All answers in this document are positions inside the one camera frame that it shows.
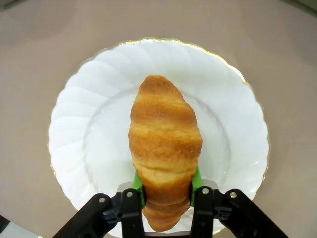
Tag white scalloped plate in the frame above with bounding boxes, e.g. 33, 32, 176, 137
47, 37, 269, 236

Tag golden brown croissant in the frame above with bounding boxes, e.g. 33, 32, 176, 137
128, 75, 204, 233

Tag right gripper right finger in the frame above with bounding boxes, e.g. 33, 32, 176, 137
188, 165, 296, 238

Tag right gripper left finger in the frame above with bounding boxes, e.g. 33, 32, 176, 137
52, 170, 147, 238

